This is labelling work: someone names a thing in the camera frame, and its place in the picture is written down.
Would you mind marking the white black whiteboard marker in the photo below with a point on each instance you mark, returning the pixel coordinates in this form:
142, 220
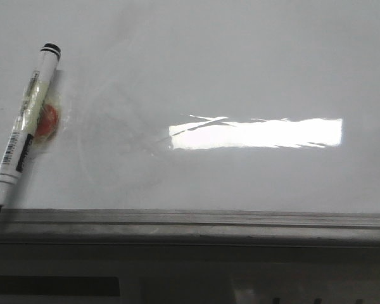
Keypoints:
27, 120

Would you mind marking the grey aluminium whiteboard frame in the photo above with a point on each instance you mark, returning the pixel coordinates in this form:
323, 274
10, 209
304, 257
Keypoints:
198, 227

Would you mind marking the red round magnet taped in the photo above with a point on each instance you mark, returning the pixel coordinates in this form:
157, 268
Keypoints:
49, 121

